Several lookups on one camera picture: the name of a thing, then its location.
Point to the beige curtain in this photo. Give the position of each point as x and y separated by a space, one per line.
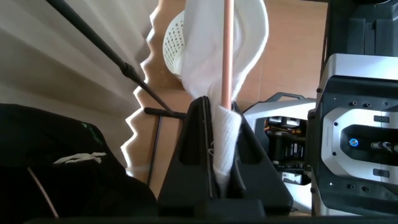
46 62

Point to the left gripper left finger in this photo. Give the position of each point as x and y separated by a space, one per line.
186 186

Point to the pink clothes hanger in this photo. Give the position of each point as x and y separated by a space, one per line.
227 46
43 193

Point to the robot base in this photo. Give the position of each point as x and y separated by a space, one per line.
351 140

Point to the black shorts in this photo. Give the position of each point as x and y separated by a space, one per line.
62 171

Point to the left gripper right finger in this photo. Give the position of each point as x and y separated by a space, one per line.
264 186

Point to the white laundry basket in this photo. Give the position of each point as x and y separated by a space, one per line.
174 46

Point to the black clothes rack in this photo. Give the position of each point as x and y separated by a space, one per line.
93 37

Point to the white garment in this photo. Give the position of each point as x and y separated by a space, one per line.
211 62

